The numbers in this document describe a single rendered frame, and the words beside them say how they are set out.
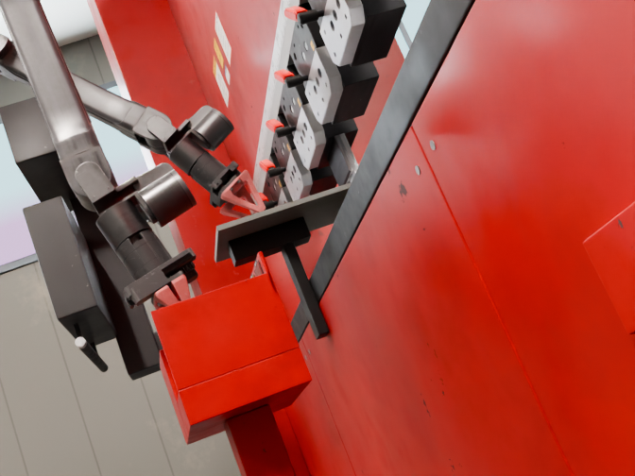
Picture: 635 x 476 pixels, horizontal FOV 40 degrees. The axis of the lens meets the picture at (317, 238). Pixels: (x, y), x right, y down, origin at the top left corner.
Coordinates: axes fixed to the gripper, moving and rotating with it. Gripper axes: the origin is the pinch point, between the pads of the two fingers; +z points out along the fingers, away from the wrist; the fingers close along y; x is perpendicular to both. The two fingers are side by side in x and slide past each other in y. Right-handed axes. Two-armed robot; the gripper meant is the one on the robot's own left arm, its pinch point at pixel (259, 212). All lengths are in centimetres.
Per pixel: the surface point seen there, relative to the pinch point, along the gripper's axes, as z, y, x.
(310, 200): 7.2, -10.8, -4.1
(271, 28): -21.1, -6.6, -28.2
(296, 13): -10.6, -34.5, -17.9
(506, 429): 46, -64, 22
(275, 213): 4.1, -10.1, 1.6
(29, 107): -93, 99, -13
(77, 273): -45, 97, 17
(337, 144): 3.4, -6.8, -17.8
